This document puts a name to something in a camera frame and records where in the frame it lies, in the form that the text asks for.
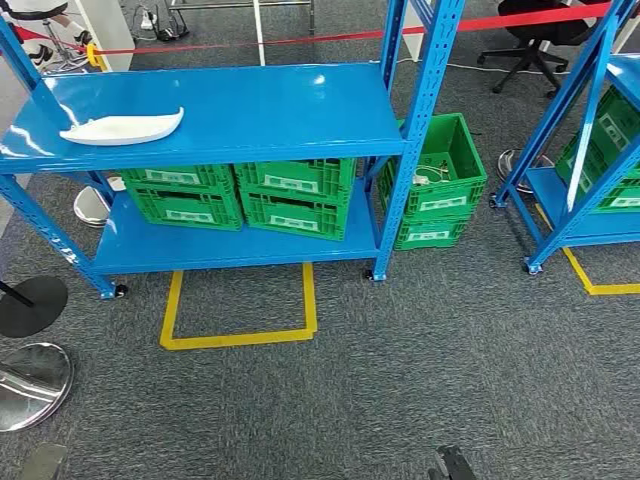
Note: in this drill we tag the black office chair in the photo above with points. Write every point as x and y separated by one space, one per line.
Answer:
530 50

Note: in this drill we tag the yellow floor tape line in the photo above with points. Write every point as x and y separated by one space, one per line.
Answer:
615 289

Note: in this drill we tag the black round-base stand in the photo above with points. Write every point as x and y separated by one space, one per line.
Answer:
35 308

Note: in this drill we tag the black stool chrome base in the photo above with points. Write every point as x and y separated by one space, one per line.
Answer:
40 11

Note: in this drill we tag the white curved plastic part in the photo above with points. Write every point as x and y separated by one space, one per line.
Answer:
125 129

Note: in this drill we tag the yellow hook-shaped fitting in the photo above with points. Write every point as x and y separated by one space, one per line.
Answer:
92 56

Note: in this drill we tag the blue metal shelf rack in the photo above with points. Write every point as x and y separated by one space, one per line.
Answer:
545 189
225 112

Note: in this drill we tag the white desk panel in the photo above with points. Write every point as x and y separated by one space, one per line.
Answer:
412 33

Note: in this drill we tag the white power strip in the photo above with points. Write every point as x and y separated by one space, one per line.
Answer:
146 20

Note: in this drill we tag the red barrier tape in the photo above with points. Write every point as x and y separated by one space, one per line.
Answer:
525 20

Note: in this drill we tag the open green plastic crate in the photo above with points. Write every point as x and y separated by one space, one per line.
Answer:
450 202

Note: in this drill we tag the person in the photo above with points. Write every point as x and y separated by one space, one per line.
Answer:
41 54

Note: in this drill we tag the yellow floor tape square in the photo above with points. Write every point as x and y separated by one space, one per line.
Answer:
240 340

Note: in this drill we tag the white desk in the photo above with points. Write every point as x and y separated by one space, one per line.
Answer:
107 33

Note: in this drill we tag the steel frame table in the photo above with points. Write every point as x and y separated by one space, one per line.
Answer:
311 16

